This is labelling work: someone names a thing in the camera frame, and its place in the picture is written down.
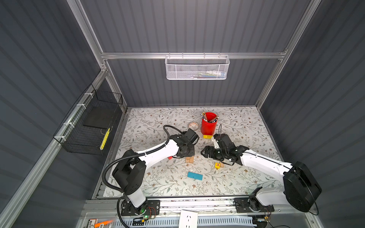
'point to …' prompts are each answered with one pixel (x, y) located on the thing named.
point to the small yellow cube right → (217, 165)
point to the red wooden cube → (170, 157)
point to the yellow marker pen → (207, 136)
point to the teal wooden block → (195, 175)
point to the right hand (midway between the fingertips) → (206, 154)
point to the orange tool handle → (97, 225)
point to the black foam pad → (100, 117)
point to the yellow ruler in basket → (104, 139)
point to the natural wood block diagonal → (191, 160)
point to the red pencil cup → (208, 128)
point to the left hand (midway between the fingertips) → (191, 153)
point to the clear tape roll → (193, 126)
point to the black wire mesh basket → (87, 128)
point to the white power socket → (188, 219)
